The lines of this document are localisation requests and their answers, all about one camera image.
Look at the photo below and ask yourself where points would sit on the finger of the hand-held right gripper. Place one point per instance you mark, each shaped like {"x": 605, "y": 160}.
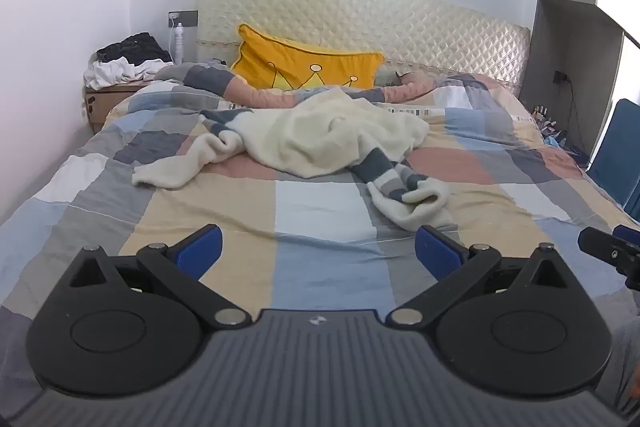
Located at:
{"x": 600, "y": 244}

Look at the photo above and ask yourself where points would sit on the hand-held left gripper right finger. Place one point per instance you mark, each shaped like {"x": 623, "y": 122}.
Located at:
{"x": 437, "y": 252}

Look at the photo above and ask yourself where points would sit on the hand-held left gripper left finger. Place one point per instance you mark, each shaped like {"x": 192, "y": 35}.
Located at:
{"x": 200, "y": 249}

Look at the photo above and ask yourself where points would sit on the cream striped knit sweater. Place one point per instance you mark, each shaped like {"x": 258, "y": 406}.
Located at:
{"x": 330, "y": 132}

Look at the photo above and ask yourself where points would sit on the white clothes pile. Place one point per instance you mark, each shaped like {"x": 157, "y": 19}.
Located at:
{"x": 112, "y": 72}

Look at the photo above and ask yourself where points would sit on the black clothes pile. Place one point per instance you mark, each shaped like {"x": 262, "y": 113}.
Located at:
{"x": 135, "y": 48}

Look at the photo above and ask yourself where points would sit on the blue chair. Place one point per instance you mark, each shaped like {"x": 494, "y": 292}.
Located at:
{"x": 617, "y": 152}

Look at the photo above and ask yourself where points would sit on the blue cloth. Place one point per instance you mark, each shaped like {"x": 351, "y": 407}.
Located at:
{"x": 555, "y": 138}

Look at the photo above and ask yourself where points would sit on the patchwork checked quilt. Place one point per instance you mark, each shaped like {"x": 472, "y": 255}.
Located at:
{"x": 310, "y": 207}

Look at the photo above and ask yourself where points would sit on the row of small bottles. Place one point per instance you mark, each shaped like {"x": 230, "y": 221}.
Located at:
{"x": 544, "y": 113}

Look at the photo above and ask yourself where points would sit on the grey pillow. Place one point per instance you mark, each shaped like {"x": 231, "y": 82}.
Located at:
{"x": 392, "y": 74}

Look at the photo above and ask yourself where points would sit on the white bottle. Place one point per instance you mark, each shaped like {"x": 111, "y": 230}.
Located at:
{"x": 178, "y": 43}

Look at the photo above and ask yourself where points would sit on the yellow crown print pillow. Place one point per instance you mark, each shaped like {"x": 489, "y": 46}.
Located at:
{"x": 300, "y": 64}

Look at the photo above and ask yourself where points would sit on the cream quilted headboard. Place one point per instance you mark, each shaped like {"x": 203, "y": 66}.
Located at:
{"x": 400, "y": 22}

